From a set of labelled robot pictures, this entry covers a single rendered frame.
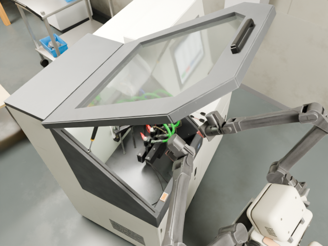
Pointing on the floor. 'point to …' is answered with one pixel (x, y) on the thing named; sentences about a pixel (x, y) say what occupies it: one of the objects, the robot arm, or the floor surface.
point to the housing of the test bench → (55, 98)
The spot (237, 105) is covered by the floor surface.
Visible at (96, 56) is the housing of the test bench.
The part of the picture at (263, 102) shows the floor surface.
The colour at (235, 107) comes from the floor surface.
